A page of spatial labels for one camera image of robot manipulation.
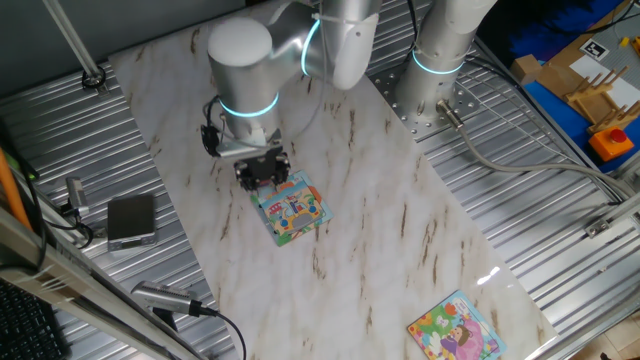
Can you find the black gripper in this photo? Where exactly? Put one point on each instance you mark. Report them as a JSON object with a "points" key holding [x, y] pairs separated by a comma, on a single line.
{"points": [[262, 167]]}

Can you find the colourful puzzle piece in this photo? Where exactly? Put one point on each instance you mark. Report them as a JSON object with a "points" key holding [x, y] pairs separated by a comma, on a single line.
{"points": [[266, 190]]}

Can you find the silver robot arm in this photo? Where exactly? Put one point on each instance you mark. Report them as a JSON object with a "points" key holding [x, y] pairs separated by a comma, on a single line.
{"points": [[245, 70]]}

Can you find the vehicle picture puzzle board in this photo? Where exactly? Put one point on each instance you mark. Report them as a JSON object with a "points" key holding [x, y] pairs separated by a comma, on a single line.
{"points": [[292, 215]]}

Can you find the princess picture puzzle board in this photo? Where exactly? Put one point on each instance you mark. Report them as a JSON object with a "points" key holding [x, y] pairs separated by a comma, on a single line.
{"points": [[455, 332]]}

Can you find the marble pattern board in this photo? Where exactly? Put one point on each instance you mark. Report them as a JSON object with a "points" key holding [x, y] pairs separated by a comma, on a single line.
{"points": [[350, 250]]}

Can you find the silver digital scale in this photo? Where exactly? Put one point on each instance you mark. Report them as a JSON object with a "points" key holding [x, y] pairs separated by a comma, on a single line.
{"points": [[131, 217]]}

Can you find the metal pole with black clamp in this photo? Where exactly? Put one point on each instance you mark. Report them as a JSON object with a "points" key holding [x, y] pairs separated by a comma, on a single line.
{"points": [[75, 45]]}

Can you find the orange pole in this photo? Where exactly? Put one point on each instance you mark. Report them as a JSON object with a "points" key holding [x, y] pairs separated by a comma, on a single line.
{"points": [[10, 190]]}

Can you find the black keyboard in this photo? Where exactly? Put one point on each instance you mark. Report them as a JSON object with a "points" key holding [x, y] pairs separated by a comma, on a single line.
{"points": [[25, 330]]}

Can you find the small cardboard box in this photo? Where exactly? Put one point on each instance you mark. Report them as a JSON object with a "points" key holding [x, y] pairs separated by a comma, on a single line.
{"points": [[525, 67]]}

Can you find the blue mat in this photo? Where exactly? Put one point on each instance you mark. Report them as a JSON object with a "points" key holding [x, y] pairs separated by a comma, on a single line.
{"points": [[555, 102]]}

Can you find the blue fuzzy cloth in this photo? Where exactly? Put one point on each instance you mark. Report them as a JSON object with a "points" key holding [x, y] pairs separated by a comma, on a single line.
{"points": [[550, 25]]}

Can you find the wooden block assembly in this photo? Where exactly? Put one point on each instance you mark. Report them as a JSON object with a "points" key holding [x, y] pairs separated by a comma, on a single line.
{"points": [[567, 62]]}

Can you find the wooden rack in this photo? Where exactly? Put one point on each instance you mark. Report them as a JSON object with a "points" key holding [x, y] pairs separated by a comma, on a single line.
{"points": [[590, 95]]}

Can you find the white paper sheet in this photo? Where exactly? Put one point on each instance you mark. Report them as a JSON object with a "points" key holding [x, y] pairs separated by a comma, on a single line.
{"points": [[585, 65]]}

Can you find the black white marker tag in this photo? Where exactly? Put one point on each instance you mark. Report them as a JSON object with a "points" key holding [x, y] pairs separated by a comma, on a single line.
{"points": [[594, 50]]}

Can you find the grey studded board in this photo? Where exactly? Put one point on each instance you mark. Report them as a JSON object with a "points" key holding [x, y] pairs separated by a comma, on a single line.
{"points": [[620, 57]]}

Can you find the small yellow block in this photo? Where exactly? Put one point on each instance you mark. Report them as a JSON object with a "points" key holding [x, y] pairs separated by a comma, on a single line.
{"points": [[624, 41]]}

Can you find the long silver camera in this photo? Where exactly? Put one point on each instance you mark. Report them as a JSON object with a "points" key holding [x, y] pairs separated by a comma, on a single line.
{"points": [[162, 296]]}

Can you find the small silver camera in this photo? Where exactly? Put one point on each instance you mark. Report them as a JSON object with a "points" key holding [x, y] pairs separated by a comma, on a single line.
{"points": [[76, 192]]}

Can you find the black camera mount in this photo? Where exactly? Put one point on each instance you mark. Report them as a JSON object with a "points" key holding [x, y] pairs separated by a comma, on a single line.
{"points": [[70, 210]]}

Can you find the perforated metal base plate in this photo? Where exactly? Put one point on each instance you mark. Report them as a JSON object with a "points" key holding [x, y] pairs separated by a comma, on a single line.
{"points": [[467, 100]]}

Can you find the aluminium frame beam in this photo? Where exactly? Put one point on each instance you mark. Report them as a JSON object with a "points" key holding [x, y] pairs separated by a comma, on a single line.
{"points": [[50, 275]]}

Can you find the small metal bracket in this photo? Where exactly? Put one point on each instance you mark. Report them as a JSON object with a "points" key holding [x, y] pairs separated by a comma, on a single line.
{"points": [[597, 228]]}

